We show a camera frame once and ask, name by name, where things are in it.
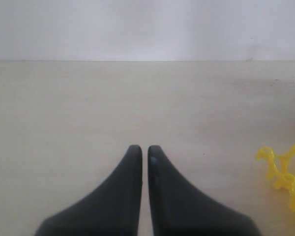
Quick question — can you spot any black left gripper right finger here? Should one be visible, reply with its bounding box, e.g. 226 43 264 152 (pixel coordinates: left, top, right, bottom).
147 145 261 236

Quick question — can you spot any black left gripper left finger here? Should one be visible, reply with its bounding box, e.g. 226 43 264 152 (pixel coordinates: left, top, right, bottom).
35 145 143 236

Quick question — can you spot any yellow plastic egg tray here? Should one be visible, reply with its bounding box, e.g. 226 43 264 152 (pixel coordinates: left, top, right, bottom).
255 144 295 212

